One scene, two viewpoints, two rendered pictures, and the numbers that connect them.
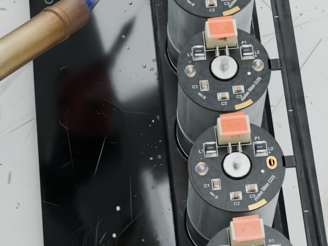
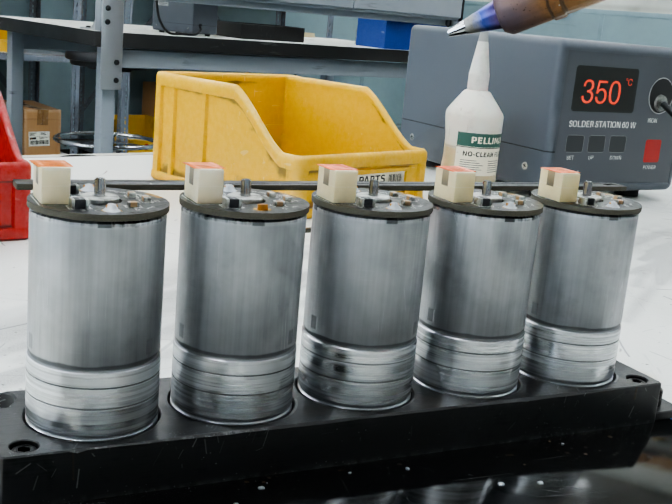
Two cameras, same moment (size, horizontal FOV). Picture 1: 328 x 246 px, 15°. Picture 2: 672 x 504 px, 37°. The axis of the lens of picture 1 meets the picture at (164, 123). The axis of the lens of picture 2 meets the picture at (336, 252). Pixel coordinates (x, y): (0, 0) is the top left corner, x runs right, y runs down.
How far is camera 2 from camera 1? 38 cm
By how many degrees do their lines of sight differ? 86
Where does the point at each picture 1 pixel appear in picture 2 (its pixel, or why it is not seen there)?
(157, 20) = (204, 433)
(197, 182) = (527, 208)
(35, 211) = not seen: outside the picture
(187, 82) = (411, 209)
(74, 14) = not seen: outside the picture
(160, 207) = (468, 457)
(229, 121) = (455, 169)
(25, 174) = not seen: outside the picture
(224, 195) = (526, 202)
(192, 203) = (521, 279)
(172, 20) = (281, 291)
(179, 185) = (450, 403)
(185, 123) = (412, 307)
